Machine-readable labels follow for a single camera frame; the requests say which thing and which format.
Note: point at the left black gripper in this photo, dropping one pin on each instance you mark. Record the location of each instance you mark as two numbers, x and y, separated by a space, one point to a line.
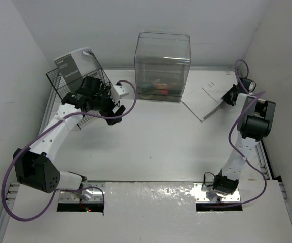
117 112

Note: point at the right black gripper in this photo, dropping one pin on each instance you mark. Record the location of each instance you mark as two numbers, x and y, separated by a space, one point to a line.
225 97

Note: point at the black wire mesh rack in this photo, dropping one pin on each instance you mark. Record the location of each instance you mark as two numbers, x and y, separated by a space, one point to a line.
60 86

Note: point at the white instruction sheet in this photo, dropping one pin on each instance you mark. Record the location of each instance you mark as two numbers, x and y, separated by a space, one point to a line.
203 98

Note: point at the clear plastic drawer cabinet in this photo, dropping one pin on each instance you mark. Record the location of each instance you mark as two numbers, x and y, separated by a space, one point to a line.
162 62

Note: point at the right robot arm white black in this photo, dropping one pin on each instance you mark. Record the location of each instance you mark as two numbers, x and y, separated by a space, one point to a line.
253 124

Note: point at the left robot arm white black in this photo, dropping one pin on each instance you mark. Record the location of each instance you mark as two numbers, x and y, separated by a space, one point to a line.
34 167

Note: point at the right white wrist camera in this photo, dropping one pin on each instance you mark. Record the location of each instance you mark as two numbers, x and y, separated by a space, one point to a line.
249 85

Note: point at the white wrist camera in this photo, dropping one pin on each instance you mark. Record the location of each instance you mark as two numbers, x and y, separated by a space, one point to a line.
117 92
249 85

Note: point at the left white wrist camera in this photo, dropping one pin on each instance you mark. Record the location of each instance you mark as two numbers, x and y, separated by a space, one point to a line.
117 92

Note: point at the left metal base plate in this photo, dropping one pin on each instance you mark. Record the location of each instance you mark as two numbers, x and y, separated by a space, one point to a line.
93 195

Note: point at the metal base plate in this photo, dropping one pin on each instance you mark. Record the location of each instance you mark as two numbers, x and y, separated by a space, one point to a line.
93 195
205 195

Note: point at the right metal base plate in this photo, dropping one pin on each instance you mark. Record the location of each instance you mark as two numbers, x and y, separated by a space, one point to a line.
205 195

